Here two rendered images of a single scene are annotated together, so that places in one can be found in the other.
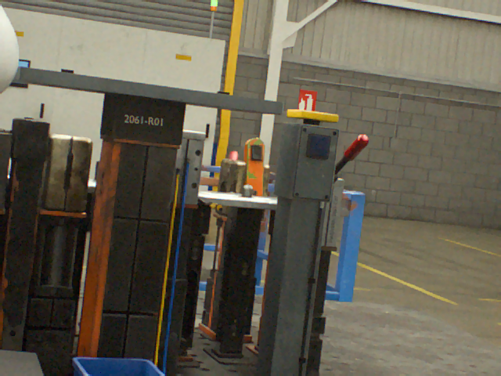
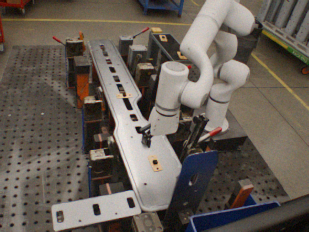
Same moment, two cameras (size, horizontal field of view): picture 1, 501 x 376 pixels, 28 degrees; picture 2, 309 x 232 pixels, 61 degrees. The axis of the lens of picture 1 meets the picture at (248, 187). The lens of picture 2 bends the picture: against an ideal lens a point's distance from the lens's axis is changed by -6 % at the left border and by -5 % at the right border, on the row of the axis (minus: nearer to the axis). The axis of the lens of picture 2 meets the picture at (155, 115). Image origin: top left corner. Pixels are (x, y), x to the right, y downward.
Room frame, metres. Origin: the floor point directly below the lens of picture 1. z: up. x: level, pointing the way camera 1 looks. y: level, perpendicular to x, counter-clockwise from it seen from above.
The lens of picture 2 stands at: (1.57, 1.68, 1.83)
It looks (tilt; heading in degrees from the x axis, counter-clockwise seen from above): 38 degrees down; 265
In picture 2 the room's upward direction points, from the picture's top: 11 degrees clockwise
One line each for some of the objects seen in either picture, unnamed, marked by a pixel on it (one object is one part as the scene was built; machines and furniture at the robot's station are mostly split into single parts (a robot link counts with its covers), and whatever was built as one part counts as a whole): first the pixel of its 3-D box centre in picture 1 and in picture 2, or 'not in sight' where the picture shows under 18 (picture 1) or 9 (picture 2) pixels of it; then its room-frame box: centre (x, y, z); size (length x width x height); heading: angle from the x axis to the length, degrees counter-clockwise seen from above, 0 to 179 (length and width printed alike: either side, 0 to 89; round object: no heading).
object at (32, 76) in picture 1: (145, 92); (171, 47); (1.41, 0.16, 1.16); 0.37 x 0.14 x 0.02; 111
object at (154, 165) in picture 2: not in sight; (155, 162); (1.47, 0.93, 1.01); 0.08 x 0.04 x 0.01; 111
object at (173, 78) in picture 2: not in sight; (172, 85); (1.46, 0.93, 1.37); 0.09 x 0.08 x 0.13; 151
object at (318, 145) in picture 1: (318, 146); not in sight; (1.47, -0.09, 1.11); 0.03 x 0.01 x 0.03; 111
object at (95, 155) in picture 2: not in sight; (100, 180); (1.68, 0.95, 0.87); 0.12 x 0.09 x 0.35; 21
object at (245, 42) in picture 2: not in sight; (240, 43); (0.16, -2.17, 0.36); 0.54 x 0.50 x 0.73; 16
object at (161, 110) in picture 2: not in sight; (168, 105); (1.47, 0.93, 1.29); 0.09 x 0.08 x 0.03; 21
